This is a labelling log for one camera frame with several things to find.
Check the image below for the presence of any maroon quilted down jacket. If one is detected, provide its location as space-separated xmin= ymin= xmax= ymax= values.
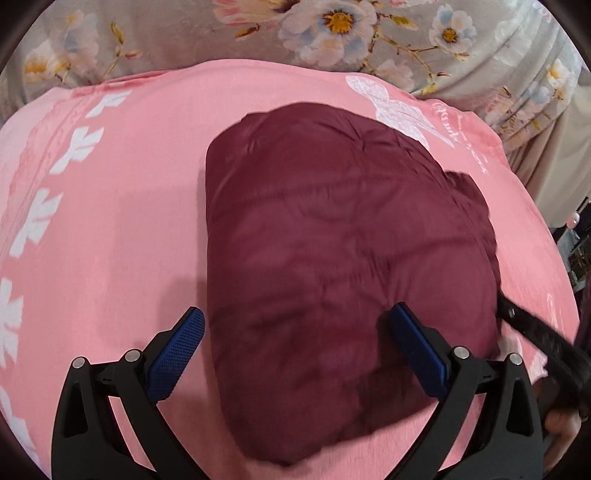
xmin=205 ymin=103 xmax=500 ymax=466

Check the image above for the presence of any person's hand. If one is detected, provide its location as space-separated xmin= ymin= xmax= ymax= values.
xmin=544 ymin=409 xmax=582 ymax=471

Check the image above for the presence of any pink blanket with white bows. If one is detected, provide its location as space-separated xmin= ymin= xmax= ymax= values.
xmin=1 ymin=60 xmax=579 ymax=472

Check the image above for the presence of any grey floral bedsheet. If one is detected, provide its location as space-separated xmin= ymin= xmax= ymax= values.
xmin=1 ymin=1 xmax=590 ymax=227

